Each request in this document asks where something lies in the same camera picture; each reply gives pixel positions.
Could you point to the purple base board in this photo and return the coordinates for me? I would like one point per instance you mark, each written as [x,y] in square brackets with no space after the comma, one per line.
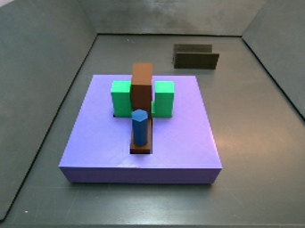
[183,153]

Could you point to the blue hexagonal peg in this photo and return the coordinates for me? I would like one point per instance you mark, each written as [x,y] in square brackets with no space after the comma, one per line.
[139,127]

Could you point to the green block right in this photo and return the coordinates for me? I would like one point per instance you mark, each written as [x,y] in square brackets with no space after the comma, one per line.
[162,105]

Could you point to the green block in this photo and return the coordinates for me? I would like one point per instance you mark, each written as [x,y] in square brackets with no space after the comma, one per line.
[162,105]
[120,91]

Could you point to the green block left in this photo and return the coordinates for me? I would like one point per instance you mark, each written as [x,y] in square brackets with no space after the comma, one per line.
[120,91]

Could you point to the brown L-shaped block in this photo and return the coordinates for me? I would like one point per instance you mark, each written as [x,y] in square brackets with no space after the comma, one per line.
[140,101]

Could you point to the black U-shaped metal bracket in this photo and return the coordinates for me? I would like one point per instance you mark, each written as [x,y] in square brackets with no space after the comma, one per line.
[194,57]

